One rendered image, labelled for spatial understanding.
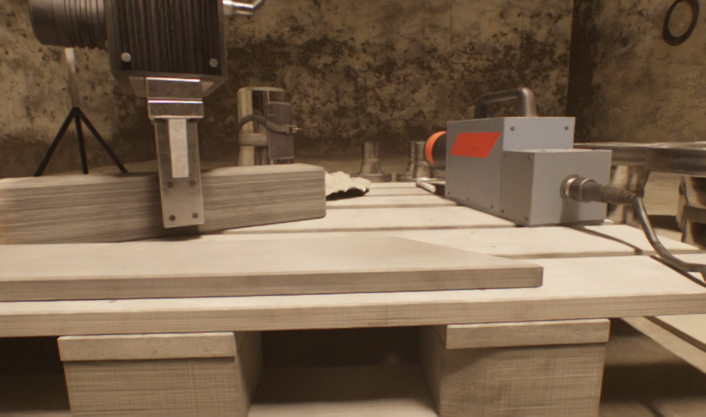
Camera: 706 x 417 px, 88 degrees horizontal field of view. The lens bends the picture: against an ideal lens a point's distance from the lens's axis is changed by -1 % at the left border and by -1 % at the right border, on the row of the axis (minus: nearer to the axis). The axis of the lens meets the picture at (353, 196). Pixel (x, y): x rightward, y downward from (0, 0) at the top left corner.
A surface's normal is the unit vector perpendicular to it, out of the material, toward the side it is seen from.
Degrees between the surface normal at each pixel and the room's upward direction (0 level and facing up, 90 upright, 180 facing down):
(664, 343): 0
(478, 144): 90
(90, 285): 90
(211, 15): 90
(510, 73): 90
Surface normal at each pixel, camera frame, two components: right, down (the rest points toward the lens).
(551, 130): 0.21, 0.15
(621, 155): -0.54, 0.15
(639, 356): -0.01, -0.99
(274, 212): 0.46, 0.14
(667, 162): -1.00, 0.02
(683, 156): -0.96, 0.06
